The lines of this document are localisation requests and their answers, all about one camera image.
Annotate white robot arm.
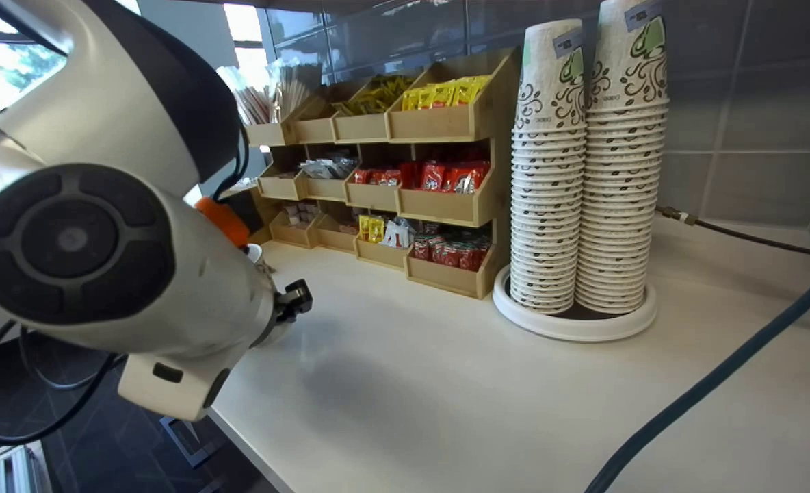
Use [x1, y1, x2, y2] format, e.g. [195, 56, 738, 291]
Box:
[0, 0, 276, 421]

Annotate white round cup tray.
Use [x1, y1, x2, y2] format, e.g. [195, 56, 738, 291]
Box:
[492, 269, 659, 344]

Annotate yellow sauce packets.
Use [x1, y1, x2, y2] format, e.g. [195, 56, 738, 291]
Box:
[359, 214, 385, 243]

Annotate wooden condiment organizer shelf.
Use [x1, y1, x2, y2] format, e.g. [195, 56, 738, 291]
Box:
[248, 51, 515, 299]

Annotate red ketchup packets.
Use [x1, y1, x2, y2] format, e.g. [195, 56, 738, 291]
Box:
[352, 158, 489, 195]

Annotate yellow sugar packets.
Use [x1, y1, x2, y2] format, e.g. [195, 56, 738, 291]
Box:
[343, 77, 489, 115]

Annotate left stack of paper cups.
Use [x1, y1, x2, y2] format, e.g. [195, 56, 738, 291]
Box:
[508, 19, 586, 315]

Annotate stack of paper cups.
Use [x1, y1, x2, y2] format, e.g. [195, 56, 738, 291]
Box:
[577, 0, 670, 315]
[508, 19, 586, 315]

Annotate right stack of paper cups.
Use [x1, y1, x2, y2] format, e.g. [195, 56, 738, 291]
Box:
[577, 0, 670, 315]

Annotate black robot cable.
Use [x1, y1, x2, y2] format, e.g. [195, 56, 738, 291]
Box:
[0, 318, 127, 448]

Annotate dark green cable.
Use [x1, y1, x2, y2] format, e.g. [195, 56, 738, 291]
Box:
[584, 210, 810, 493]

